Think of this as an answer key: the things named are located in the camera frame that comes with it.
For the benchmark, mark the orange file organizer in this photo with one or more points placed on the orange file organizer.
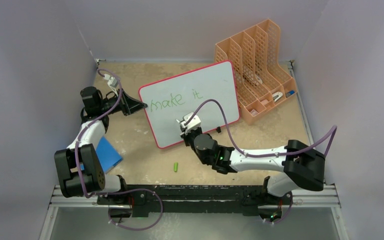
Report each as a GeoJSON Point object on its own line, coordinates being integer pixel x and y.
{"type": "Point", "coordinates": [254, 55]}

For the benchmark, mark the aluminium frame rail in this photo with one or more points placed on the aluminium frame rail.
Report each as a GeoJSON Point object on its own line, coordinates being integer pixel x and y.
{"type": "Point", "coordinates": [313, 216]}

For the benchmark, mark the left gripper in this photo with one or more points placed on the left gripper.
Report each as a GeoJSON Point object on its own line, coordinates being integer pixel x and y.
{"type": "Point", "coordinates": [129, 105]}

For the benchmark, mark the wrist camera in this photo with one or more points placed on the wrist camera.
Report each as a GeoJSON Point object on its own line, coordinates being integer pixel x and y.
{"type": "Point", "coordinates": [112, 83]}
{"type": "Point", "coordinates": [188, 123]}

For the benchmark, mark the pink framed whiteboard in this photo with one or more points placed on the pink framed whiteboard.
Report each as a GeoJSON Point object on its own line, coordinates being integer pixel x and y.
{"type": "Point", "coordinates": [170, 99]}

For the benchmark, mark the blue small item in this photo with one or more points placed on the blue small item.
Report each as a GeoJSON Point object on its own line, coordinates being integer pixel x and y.
{"type": "Point", "coordinates": [289, 93]}

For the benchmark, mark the black base bar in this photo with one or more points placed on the black base bar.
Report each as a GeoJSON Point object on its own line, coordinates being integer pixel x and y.
{"type": "Point", "coordinates": [248, 200]}

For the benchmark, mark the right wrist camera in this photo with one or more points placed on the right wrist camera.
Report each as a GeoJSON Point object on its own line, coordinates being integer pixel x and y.
{"type": "Point", "coordinates": [188, 123]}

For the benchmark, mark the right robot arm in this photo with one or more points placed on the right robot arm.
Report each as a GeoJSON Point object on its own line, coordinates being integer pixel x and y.
{"type": "Point", "coordinates": [297, 165]}

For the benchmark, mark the small pink card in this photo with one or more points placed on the small pink card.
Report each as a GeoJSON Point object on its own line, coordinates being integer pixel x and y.
{"type": "Point", "coordinates": [253, 112]}

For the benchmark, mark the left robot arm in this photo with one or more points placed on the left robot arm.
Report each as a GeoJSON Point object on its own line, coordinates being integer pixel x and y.
{"type": "Point", "coordinates": [78, 167]}

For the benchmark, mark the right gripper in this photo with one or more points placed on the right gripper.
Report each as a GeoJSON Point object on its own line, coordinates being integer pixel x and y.
{"type": "Point", "coordinates": [186, 136]}

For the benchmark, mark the green marker cap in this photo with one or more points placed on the green marker cap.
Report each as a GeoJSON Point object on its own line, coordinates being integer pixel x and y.
{"type": "Point", "coordinates": [175, 167]}

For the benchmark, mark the blue book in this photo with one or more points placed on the blue book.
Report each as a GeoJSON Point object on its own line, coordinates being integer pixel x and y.
{"type": "Point", "coordinates": [107, 155]}

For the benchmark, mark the white stapler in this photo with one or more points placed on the white stapler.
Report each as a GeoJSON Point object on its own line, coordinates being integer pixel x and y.
{"type": "Point", "coordinates": [277, 96]}

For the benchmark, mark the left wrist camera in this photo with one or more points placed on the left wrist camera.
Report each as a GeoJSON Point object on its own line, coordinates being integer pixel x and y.
{"type": "Point", "coordinates": [112, 83]}

